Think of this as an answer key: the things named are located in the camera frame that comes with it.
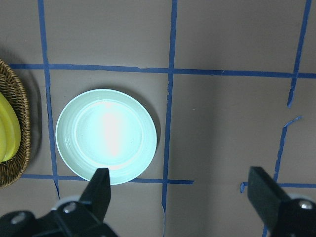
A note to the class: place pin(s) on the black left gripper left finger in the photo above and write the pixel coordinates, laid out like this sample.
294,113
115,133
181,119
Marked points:
96,196

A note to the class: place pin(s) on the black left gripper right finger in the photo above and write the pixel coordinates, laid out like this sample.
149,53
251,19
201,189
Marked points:
265,195

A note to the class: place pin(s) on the light green plate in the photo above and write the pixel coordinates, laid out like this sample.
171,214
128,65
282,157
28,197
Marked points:
105,128

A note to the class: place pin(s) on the yellow banana bunch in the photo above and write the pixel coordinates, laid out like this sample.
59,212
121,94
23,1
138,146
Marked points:
10,132

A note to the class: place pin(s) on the brown wicker basket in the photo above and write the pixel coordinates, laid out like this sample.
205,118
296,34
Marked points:
13,90

